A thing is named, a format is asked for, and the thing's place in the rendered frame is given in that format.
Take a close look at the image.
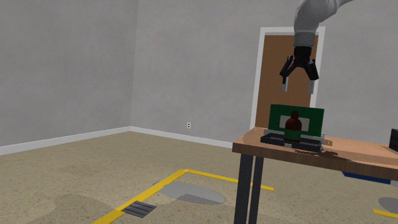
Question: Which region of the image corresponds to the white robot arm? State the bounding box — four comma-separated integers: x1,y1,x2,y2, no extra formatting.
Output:
293,0,353,47

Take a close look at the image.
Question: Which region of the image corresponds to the brown glass bottle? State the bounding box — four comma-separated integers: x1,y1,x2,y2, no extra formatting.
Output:
283,111,302,143

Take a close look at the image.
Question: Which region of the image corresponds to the green plastic crate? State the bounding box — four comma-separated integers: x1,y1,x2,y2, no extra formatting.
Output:
268,104,323,137

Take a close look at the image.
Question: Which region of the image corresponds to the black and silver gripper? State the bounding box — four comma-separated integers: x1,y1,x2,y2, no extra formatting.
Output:
280,46,319,94

